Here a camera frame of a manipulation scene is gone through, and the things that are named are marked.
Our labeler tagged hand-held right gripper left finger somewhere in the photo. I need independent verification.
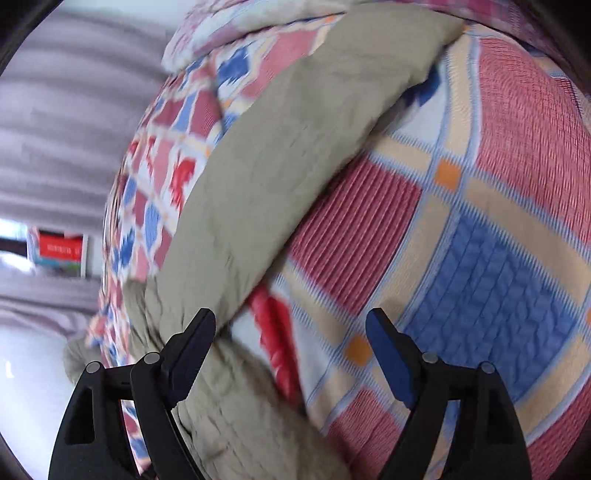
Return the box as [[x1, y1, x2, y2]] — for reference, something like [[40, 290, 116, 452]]
[[48, 308, 216, 480]]

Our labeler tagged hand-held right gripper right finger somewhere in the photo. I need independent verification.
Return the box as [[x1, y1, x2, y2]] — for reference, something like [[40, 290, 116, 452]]
[[366, 308, 532, 480]]

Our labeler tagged khaki padded jacket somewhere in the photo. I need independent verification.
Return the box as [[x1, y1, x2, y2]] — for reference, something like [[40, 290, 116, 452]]
[[62, 8, 467, 480]]

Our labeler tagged checked leaf print bed sheet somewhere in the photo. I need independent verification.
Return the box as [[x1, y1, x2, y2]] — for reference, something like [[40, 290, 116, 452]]
[[95, 0, 591, 480]]

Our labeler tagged red box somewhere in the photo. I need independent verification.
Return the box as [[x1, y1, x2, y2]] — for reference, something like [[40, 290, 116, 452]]
[[28, 227, 88, 278]]

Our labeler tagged grey curtain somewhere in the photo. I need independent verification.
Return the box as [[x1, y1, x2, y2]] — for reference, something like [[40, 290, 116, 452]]
[[0, 18, 185, 333]]

